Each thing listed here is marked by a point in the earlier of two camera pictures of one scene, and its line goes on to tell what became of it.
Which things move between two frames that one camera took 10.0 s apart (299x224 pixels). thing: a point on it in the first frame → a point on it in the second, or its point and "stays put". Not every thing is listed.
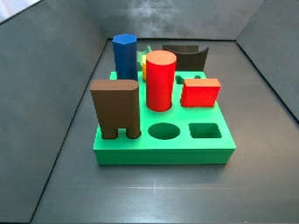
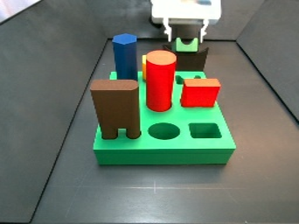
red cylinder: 160,79 stays put
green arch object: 142,53 → 186,47
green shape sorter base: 182,136 stays put
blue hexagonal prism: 126,47 stays put
